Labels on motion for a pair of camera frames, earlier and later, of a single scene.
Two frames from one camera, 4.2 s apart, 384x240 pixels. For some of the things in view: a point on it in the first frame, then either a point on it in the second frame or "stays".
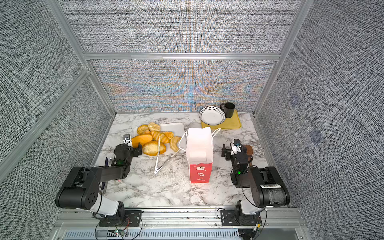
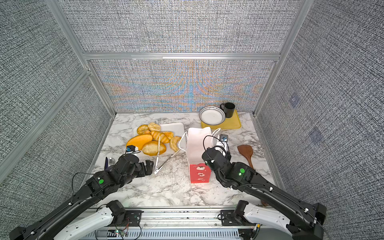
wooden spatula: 249,151 stays
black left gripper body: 134,153 to 140,171
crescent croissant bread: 174,143 stays
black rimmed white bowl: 212,115 stays
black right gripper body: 229,157 to 209,152
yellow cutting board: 232,123 stays
